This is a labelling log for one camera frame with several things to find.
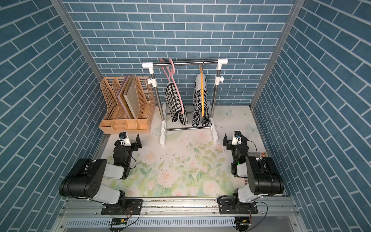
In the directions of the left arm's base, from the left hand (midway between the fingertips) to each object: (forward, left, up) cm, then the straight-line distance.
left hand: (134, 135), depth 89 cm
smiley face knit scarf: (+5, -39, +12) cm, 41 cm away
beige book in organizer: (+18, +2, +17) cm, 24 cm away
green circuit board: (-43, +1, -14) cm, 45 cm away
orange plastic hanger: (+41, -43, +21) cm, 63 cm away
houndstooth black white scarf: (+10, -25, +18) cm, 32 cm away
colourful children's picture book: (-9, -80, -8) cm, 81 cm away
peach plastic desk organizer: (+15, +18, -4) cm, 23 cm away
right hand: (0, -64, +1) cm, 64 cm away
